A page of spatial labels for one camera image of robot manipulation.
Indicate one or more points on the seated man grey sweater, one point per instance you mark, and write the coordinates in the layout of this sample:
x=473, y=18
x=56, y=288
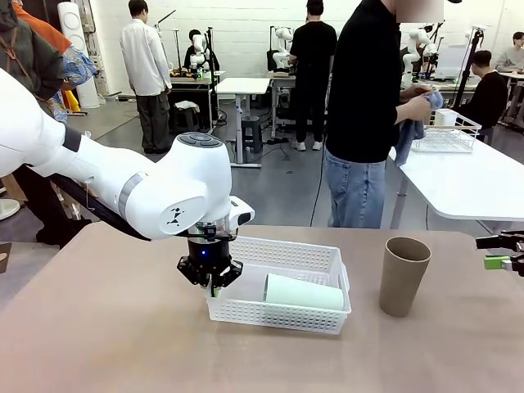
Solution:
x=513, y=57

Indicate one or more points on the blue patterned garment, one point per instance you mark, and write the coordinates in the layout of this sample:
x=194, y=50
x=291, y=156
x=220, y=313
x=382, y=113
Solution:
x=78, y=65

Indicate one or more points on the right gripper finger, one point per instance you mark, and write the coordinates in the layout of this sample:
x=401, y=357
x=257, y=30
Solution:
x=503, y=240
x=497, y=262

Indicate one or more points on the light green cup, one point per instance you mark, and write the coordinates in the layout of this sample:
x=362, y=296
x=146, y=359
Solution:
x=303, y=292

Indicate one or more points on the white standing desk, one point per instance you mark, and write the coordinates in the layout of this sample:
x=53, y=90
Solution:
x=241, y=85

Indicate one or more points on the brown wooden board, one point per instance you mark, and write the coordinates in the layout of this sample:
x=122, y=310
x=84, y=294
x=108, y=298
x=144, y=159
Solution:
x=4, y=256

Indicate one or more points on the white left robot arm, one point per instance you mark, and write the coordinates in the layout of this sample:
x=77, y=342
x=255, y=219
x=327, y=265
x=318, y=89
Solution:
x=184, y=180

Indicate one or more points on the wooden workbench with tools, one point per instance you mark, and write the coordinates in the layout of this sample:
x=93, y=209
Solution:
x=192, y=84

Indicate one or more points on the man in white shirt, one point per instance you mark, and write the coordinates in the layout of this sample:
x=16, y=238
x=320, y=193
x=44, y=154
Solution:
x=143, y=57

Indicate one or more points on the white floor fan base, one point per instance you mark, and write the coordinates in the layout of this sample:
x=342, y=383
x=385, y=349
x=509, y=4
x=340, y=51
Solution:
x=8, y=209

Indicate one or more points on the person's left hand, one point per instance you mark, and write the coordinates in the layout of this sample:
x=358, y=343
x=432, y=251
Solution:
x=421, y=89

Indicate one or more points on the person's right forearm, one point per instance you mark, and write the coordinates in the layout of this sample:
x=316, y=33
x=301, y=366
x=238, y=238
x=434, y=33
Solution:
x=401, y=114

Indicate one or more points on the brown cup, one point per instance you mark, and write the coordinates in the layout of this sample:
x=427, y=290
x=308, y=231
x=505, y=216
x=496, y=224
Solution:
x=403, y=286

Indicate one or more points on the white square container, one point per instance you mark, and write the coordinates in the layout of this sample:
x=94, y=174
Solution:
x=445, y=118

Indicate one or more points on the person's left forearm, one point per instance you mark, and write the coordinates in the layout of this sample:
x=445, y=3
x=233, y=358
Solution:
x=405, y=94

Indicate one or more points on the blue towel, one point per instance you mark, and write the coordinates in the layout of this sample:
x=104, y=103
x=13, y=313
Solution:
x=407, y=139

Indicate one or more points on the person in black shirt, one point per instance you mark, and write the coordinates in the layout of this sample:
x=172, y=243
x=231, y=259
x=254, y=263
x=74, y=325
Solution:
x=364, y=82

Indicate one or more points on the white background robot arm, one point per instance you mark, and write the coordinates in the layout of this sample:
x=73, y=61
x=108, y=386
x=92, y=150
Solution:
x=409, y=57
x=200, y=43
x=282, y=55

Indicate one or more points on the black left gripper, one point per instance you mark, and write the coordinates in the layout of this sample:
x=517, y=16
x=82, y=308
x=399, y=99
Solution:
x=209, y=262

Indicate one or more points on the black camera stand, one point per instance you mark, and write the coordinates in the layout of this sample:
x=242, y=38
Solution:
x=210, y=45

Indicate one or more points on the white perforated plastic basket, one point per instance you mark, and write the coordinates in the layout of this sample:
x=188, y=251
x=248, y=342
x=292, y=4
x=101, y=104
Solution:
x=278, y=317

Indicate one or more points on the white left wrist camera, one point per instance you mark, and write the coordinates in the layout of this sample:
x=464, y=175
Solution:
x=243, y=215

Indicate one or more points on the long grey workbench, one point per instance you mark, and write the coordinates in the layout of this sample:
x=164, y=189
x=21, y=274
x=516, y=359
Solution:
x=282, y=79

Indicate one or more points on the grey monitor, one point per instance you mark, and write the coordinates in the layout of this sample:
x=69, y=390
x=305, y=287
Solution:
x=454, y=61

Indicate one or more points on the mannequin with grey vest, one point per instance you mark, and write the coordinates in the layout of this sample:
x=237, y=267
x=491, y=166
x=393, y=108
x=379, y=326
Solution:
x=32, y=49

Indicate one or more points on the seated person in black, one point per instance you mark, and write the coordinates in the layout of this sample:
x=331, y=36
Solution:
x=190, y=57

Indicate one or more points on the dark stool with white cloth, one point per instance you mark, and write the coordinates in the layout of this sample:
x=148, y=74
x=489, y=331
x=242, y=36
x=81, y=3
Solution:
x=186, y=118

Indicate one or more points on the mannequin with orange jacket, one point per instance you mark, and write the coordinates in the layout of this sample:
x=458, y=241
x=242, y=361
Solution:
x=45, y=28

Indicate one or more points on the standing man in black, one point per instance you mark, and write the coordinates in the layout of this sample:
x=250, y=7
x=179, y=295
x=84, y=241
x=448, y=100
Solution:
x=313, y=49

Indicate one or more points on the seated man black sweater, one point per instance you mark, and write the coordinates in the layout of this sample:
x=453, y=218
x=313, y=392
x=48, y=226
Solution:
x=489, y=94

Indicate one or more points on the black tripod stand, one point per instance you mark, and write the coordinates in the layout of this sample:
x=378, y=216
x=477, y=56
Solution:
x=470, y=61

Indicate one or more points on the grey plastic stool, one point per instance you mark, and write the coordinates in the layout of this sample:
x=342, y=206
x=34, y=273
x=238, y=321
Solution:
x=251, y=135

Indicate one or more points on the person's right hand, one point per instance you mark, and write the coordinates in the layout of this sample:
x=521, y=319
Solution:
x=417, y=109

